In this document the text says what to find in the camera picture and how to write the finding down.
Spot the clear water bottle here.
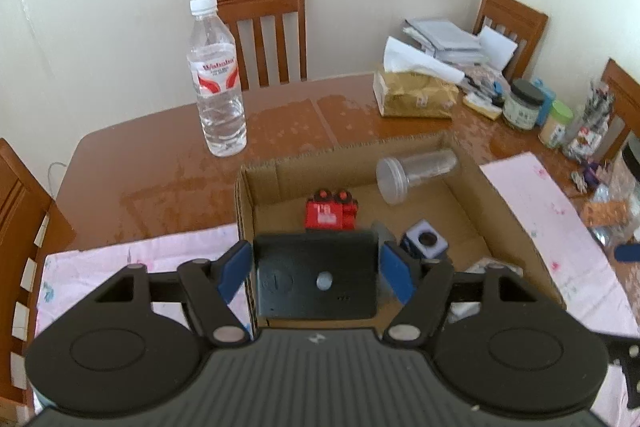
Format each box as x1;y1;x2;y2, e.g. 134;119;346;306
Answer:
186;0;248;158

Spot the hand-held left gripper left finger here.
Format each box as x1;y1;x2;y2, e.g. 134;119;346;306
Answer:
92;239;253;347

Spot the clear cup of pens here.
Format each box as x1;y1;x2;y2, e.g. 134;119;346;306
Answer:
562;79;616;162

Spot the white cable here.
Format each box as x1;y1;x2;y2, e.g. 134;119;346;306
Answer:
47;162;68;198

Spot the blue container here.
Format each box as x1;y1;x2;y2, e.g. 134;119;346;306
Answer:
530;78;557;128

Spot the black rectangular device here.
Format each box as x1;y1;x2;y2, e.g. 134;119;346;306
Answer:
252;229;379;321

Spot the white plastic object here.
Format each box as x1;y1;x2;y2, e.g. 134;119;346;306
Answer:
447;257;523;323

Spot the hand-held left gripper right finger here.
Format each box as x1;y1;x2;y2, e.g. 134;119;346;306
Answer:
382;242;551;348

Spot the clear plastic bag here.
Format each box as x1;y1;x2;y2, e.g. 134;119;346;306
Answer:
570;157;640;248

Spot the glass jar with black lid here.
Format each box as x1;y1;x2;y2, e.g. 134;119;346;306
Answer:
501;79;546;131

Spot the blue and white cube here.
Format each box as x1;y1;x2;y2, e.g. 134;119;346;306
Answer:
404;219;448;260

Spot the stack of papers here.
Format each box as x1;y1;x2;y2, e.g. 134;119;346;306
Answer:
402;18;518;80

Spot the pink floral cloth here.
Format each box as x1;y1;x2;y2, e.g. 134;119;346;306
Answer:
35;151;640;427

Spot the jar with green lid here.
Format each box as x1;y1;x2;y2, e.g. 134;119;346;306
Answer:
538;101;574;149

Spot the yellow notepad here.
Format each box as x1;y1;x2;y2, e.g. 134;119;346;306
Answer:
462;93;502;120

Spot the cardboard box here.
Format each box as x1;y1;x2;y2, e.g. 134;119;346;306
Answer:
234;130;568;330

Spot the bundle of dark pens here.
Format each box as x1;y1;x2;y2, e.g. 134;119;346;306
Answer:
462;72;506;100

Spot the clear plastic jar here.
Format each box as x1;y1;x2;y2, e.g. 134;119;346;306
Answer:
376;149;459;206

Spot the red toy block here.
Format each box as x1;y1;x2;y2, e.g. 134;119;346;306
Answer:
305;188;361;230

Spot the gold tissue pack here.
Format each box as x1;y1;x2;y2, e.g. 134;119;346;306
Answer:
372;36;463;120

